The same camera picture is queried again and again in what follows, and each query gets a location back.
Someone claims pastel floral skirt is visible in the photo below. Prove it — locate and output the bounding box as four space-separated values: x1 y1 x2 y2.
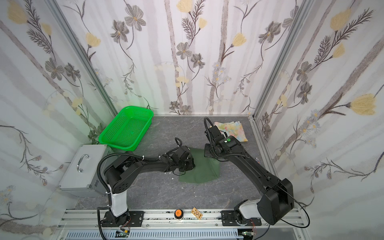
214 121 248 143

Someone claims dark green skirt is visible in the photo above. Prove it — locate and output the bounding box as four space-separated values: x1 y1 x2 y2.
179 149 220 184

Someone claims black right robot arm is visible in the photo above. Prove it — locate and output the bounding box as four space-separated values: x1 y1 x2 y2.
205 123 311 229

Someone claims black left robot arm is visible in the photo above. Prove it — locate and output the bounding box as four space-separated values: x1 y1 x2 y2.
96 146 195 228

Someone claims small wooden tag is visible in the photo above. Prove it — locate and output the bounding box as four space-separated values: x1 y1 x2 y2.
191 208 203 220

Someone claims orange emergency stop button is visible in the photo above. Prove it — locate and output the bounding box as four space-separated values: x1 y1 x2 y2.
174 209 184 220

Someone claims green plastic basket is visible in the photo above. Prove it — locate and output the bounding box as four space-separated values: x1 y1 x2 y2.
99 106 154 151

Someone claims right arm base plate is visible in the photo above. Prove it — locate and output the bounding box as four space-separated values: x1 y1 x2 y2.
219 210 262 227

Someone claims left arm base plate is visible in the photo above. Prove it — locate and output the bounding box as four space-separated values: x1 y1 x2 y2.
101 211 145 227

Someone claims white slotted cable duct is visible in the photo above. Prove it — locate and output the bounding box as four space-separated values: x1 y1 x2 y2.
65 229 244 240

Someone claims grey metal box with handle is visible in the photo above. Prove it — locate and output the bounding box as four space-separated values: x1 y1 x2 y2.
59 145 113 198

